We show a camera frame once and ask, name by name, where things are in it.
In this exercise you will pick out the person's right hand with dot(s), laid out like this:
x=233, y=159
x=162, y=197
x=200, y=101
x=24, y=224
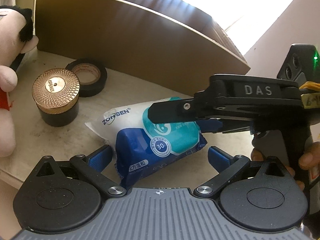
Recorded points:
x=311, y=155

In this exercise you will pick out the blue white wet wipes pack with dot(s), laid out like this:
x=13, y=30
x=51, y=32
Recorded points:
x=140, y=145

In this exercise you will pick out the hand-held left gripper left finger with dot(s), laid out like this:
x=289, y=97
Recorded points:
x=100, y=157

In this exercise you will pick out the brown cardboard box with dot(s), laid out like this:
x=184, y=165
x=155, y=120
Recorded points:
x=125, y=42

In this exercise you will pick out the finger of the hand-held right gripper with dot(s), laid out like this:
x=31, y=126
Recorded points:
x=170, y=111
x=225, y=126

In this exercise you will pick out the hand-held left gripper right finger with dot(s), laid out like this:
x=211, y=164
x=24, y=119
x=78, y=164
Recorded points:
x=220, y=158

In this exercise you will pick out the beige desktop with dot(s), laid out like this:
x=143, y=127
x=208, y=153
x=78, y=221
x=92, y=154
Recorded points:
x=75, y=142

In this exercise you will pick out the plush doll with red skirt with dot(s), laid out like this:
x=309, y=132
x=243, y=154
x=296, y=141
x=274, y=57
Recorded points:
x=7, y=135

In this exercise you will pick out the black jar with gold lid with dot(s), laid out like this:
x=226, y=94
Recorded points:
x=55, y=87

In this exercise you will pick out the black tape roll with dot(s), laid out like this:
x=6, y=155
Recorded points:
x=100, y=85

